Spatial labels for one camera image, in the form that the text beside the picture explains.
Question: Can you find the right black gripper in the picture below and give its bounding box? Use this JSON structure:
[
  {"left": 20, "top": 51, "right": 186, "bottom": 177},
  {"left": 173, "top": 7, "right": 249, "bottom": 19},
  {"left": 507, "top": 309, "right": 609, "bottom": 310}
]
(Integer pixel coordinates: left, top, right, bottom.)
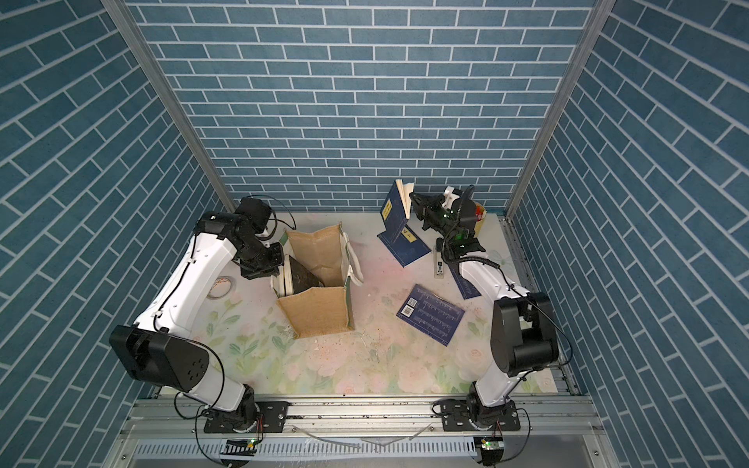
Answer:
[{"left": 410, "top": 193, "right": 458, "bottom": 248}]

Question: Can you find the dark blue book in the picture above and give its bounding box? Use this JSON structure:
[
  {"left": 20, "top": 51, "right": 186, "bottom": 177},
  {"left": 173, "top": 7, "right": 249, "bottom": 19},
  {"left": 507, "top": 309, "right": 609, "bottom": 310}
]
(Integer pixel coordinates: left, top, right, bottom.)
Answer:
[
  {"left": 380, "top": 179, "right": 415, "bottom": 244},
  {"left": 378, "top": 225, "right": 431, "bottom": 267},
  {"left": 449, "top": 264, "right": 481, "bottom": 300},
  {"left": 396, "top": 285, "right": 464, "bottom": 346}
]

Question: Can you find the black book orange title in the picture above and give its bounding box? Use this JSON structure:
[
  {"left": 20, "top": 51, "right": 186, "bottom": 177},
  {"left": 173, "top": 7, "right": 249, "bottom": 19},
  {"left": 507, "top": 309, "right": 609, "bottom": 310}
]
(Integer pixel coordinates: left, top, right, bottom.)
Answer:
[{"left": 284, "top": 255, "right": 325, "bottom": 296}]

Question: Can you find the tan canvas tote bag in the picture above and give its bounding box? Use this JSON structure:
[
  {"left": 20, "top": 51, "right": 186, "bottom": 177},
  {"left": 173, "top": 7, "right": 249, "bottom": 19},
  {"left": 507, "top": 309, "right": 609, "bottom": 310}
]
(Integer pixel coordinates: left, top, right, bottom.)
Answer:
[{"left": 271, "top": 223, "right": 364, "bottom": 339}]

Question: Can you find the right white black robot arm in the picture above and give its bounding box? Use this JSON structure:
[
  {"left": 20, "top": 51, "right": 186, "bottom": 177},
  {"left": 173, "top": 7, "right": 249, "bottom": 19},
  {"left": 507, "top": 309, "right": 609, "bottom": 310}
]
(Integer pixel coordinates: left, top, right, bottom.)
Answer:
[{"left": 409, "top": 185, "right": 560, "bottom": 418}]

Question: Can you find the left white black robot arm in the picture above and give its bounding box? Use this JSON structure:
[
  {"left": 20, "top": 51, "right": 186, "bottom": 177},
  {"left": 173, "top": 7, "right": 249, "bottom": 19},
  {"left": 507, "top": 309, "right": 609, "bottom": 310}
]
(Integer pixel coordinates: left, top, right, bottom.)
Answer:
[{"left": 109, "top": 199, "right": 284, "bottom": 424}]

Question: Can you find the white black marker pen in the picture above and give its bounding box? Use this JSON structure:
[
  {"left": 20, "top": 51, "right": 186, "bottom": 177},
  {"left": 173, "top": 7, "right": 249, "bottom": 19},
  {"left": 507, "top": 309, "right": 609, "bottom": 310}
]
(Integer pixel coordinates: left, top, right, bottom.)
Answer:
[{"left": 433, "top": 238, "right": 445, "bottom": 279}]

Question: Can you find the yellow pen cup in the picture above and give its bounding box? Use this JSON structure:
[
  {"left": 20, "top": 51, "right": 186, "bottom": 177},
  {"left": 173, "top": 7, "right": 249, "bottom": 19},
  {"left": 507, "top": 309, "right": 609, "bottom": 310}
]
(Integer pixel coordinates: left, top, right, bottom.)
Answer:
[{"left": 474, "top": 203, "right": 487, "bottom": 234}]

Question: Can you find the clear tape roll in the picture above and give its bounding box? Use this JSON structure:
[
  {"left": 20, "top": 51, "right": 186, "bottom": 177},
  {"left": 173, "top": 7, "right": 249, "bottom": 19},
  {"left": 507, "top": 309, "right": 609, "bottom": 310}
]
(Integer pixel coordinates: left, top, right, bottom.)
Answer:
[{"left": 207, "top": 276, "right": 236, "bottom": 300}]

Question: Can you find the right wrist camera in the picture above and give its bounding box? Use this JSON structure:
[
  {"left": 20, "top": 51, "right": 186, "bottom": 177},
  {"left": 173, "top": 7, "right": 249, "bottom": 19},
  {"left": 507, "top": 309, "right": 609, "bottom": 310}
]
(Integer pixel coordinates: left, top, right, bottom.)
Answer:
[{"left": 441, "top": 185, "right": 477, "bottom": 222}]

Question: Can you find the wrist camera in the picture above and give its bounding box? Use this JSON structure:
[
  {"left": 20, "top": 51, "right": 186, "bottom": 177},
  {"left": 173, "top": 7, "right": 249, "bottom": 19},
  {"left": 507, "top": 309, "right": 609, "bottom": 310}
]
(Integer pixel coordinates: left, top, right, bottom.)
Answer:
[
  {"left": 441, "top": 185, "right": 477, "bottom": 222},
  {"left": 235, "top": 196, "right": 272, "bottom": 235}
]

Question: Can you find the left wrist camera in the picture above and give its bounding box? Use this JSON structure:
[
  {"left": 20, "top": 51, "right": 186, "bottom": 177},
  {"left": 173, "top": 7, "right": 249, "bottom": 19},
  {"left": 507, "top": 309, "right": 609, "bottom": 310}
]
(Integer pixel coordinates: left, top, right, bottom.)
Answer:
[{"left": 235, "top": 196, "right": 272, "bottom": 235}]

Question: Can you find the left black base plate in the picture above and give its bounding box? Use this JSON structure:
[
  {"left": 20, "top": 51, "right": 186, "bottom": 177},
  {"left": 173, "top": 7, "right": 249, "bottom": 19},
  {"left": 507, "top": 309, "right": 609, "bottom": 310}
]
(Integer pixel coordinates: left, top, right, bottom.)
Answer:
[{"left": 204, "top": 401, "right": 290, "bottom": 434}]

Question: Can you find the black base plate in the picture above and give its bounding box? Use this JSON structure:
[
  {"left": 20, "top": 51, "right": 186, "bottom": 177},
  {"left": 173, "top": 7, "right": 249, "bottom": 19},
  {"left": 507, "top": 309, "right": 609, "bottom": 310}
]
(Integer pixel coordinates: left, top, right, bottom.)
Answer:
[
  {"left": 430, "top": 398, "right": 521, "bottom": 433},
  {"left": 204, "top": 401, "right": 290, "bottom": 434}
]

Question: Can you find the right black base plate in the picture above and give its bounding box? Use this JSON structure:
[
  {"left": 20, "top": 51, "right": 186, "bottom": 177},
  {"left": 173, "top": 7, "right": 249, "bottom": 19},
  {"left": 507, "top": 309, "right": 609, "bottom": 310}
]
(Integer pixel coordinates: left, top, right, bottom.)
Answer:
[{"left": 430, "top": 398, "right": 521, "bottom": 433}]

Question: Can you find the aluminium front rail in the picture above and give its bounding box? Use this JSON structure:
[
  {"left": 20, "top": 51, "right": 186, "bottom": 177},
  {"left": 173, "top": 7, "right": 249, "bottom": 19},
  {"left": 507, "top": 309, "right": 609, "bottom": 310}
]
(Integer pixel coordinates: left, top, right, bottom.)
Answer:
[{"left": 105, "top": 395, "right": 618, "bottom": 467}]

